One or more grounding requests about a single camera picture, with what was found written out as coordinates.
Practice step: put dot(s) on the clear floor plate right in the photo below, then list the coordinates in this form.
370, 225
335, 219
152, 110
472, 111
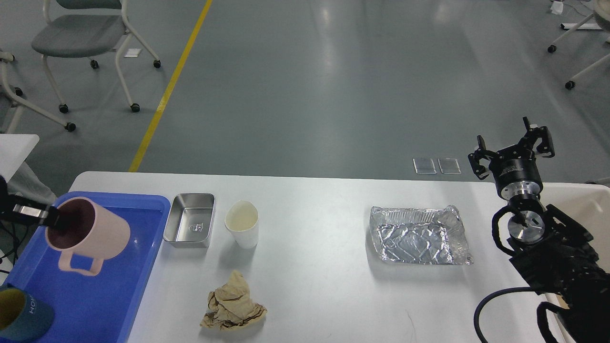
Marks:
449, 166

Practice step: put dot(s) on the grey office chair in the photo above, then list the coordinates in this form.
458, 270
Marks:
74, 36

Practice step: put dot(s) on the white chair frame left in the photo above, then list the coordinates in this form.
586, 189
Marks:
13, 100

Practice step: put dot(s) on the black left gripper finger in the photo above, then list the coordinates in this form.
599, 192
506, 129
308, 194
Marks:
29, 214

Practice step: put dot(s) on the clear floor plate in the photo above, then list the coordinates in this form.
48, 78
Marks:
449, 166
424, 166

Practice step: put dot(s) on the blue and yellow cup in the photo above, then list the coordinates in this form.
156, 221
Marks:
23, 318

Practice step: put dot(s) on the crumpled brown paper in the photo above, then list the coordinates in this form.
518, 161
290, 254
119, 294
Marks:
230, 306

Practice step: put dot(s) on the stainless steel box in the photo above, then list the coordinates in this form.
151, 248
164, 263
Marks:
189, 224

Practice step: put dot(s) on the blue plastic tray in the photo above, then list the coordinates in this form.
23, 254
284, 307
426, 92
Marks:
101, 308

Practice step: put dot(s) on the aluminium foil tray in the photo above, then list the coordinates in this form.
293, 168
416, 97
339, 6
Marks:
419, 236

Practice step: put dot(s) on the pink mug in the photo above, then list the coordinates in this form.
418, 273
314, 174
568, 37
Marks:
86, 235

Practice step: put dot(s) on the white paper cup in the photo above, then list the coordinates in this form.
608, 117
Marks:
241, 221

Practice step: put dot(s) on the clear floor plate left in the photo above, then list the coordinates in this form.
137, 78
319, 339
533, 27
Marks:
424, 166

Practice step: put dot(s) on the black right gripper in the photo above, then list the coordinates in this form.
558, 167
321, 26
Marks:
516, 176

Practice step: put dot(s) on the white plastic bin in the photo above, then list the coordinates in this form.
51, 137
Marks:
586, 205

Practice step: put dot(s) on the white side table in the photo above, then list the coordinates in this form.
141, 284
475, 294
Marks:
14, 149

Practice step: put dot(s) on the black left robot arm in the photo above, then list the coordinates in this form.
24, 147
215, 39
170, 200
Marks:
7, 201

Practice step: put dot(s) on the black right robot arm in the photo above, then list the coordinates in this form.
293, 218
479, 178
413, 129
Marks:
550, 250

